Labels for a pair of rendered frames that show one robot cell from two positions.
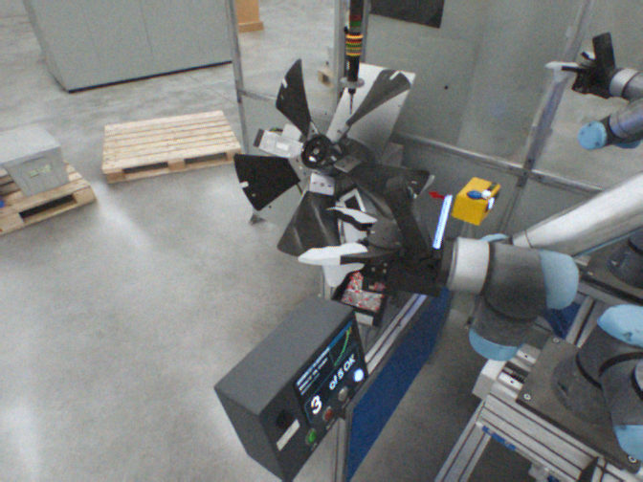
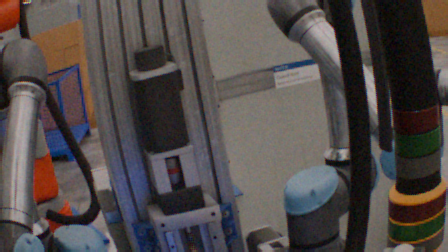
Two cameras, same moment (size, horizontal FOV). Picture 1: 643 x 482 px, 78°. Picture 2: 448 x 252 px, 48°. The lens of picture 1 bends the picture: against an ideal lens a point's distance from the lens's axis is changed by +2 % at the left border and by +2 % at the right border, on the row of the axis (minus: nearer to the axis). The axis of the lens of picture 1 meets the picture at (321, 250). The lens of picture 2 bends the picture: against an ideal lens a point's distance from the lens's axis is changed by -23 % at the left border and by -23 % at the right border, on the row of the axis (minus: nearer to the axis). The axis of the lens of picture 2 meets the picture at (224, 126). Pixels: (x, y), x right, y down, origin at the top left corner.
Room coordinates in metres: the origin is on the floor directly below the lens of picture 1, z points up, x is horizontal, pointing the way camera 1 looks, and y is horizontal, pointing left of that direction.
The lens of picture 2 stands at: (1.48, -0.01, 1.69)
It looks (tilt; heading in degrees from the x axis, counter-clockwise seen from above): 14 degrees down; 216
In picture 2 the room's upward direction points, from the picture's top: 11 degrees counter-clockwise
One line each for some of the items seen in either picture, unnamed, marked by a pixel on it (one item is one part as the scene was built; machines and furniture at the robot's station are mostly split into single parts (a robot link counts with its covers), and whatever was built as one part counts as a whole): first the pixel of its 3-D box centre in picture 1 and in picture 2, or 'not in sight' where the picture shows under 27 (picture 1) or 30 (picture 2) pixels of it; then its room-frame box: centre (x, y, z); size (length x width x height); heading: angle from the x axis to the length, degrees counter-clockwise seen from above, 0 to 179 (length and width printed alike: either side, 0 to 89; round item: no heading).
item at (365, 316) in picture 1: (364, 291); not in sight; (0.93, -0.14, 0.85); 0.22 x 0.17 x 0.07; 159
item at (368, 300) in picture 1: (363, 295); not in sight; (0.93, -0.14, 0.83); 0.19 x 0.14 x 0.04; 159
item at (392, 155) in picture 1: (379, 157); not in sight; (1.76, -0.28, 0.92); 0.17 x 0.16 x 0.11; 143
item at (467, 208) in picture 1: (476, 202); not in sight; (1.21, -0.55, 1.02); 0.16 x 0.10 x 0.11; 143
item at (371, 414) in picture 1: (402, 369); not in sight; (0.89, -0.32, 0.45); 0.82 x 0.02 x 0.66; 143
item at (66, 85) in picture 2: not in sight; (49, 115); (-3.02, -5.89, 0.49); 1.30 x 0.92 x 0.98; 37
